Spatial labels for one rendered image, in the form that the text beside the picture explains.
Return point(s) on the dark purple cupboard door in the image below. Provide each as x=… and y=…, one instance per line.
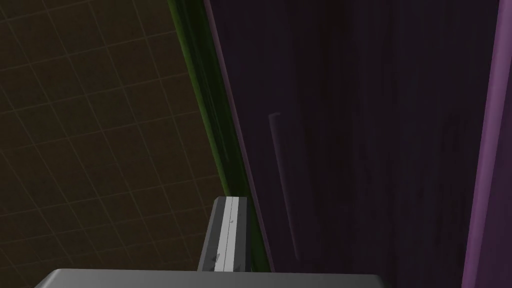
x=392, y=132

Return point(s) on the green cupboard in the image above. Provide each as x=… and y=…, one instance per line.
x=208, y=92

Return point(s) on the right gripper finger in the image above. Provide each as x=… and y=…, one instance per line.
x=226, y=236

